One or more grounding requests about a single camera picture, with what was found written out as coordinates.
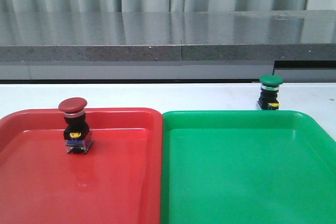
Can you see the green plastic tray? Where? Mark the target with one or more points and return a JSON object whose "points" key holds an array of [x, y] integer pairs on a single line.
{"points": [[246, 167]]}

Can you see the red mushroom push button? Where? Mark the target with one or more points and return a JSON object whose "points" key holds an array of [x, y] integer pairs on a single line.
{"points": [[77, 135]]}

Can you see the red plastic tray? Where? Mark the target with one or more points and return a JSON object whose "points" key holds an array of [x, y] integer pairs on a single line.
{"points": [[117, 181]]}

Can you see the grey stone counter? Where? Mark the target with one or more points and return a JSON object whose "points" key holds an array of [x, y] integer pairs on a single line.
{"points": [[92, 47]]}

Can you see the green mushroom push button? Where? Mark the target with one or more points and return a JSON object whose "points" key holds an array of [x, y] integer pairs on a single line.
{"points": [[269, 92]]}

